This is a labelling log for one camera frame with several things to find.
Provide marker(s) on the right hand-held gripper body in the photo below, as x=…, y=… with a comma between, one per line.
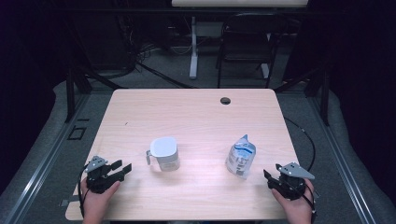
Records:
x=291, y=186

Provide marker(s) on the black metal stand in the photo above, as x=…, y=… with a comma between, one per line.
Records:
x=71, y=93
x=323, y=96

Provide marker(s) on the clear pitcher with white lid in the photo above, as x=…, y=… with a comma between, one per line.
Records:
x=165, y=154

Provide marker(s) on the person's right hand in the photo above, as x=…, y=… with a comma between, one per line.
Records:
x=295, y=208

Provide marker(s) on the person's left hand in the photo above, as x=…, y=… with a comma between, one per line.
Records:
x=101, y=200

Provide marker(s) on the black folding chair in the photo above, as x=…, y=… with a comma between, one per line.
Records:
x=246, y=46

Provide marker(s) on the white desk leg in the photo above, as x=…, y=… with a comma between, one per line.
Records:
x=193, y=56

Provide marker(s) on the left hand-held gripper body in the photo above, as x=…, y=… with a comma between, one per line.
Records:
x=99, y=179

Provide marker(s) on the grey metal floor rail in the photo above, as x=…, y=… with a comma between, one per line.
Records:
x=342, y=168
x=40, y=168

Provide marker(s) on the white labelled bottle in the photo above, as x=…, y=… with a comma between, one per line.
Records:
x=240, y=158

